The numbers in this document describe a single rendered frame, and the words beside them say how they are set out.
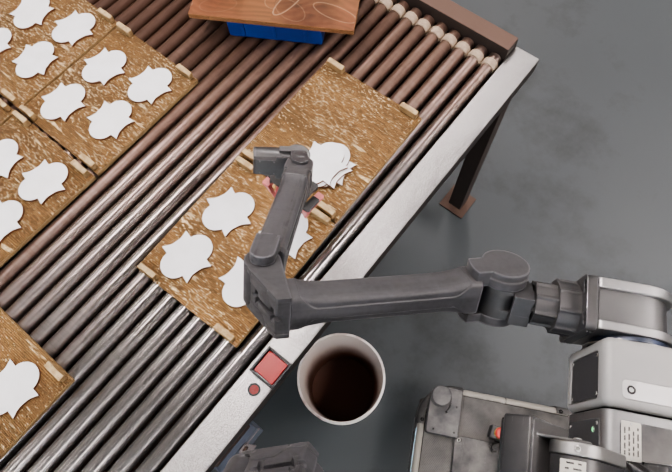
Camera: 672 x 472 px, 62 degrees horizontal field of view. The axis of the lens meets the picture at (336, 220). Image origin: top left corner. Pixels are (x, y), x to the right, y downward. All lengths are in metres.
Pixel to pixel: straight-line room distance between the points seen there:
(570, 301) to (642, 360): 0.12
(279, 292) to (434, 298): 0.24
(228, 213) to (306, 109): 0.39
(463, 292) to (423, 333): 1.51
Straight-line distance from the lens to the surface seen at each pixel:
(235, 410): 1.46
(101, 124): 1.81
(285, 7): 1.80
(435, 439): 2.12
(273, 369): 1.44
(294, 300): 0.81
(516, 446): 0.64
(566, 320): 0.94
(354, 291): 0.85
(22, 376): 1.62
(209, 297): 1.50
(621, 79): 3.20
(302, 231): 1.51
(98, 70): 1.93
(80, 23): 2.08
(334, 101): 1.71
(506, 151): 2.79
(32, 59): 2.05
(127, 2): 2.13
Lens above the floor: 2.34
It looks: 67 degrees down
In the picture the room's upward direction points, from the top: 4 degrees counter-clockwise
